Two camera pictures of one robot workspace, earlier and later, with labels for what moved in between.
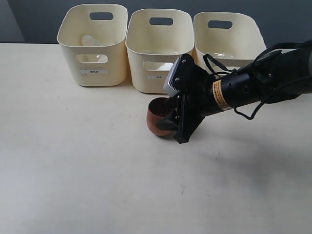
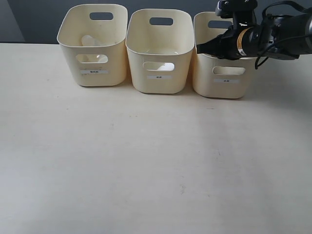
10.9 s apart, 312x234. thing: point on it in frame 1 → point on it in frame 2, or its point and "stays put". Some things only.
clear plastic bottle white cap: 87,40 stays put
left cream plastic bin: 94,36 stays put
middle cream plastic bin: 156,39 stays put
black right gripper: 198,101 → 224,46
